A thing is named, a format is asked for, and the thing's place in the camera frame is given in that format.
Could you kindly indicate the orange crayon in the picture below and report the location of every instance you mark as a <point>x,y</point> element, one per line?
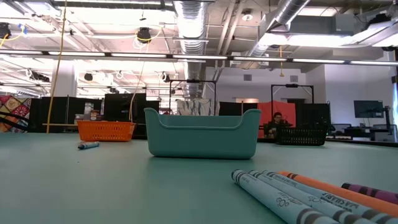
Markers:
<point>342,193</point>

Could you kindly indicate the white draped cloth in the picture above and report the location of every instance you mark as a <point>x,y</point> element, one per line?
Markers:
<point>196,107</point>

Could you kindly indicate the clear plastic centre tray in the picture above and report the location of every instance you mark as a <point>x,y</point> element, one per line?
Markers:
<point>202,140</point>

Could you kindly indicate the black partition panel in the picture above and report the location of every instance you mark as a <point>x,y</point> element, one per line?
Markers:
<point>62,112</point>
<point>236,109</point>
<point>314,113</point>

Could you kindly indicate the person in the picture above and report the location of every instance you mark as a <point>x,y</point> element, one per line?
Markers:
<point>276,119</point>

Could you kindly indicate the ceiling light strip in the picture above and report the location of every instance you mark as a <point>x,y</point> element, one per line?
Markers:
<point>124,55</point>
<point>264,58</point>

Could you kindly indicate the red partition cloth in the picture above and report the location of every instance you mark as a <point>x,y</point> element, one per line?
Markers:
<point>289,107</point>

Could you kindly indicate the orange plastic basket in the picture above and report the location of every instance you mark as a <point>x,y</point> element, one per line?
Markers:
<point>105,130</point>

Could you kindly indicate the black plastic basket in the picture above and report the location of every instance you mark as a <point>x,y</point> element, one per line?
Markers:
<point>301,136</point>

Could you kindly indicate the round ceiling fixture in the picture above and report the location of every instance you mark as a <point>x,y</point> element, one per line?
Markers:
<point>247,16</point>

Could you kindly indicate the stacked small boxes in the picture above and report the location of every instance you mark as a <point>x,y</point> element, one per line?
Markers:
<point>91,113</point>

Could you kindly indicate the black ceiling speaker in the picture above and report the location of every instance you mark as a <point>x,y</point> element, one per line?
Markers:
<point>88,76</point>

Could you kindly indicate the green table mat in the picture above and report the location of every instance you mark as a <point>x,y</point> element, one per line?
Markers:
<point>93,186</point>

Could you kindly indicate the office desk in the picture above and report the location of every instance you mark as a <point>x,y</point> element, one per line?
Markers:
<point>357,132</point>

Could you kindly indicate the colourful patchwork quilt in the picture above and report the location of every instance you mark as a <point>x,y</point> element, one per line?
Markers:
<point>12,109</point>

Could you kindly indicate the purple crayon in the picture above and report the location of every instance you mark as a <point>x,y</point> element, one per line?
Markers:
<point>373,192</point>

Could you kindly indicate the black stand frame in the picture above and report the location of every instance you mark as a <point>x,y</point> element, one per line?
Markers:
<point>292,85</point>
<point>192,81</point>

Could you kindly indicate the wall vent grille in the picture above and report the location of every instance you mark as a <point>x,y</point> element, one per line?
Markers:
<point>293,78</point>
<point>247,77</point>

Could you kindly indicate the silver ventilation duct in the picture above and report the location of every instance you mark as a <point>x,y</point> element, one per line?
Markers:
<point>192,18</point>
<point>280,18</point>

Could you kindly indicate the grey air duct box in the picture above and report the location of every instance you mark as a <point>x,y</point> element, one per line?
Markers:
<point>320,23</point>

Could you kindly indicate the wall monitor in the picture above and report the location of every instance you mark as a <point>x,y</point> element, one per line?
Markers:
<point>368,109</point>

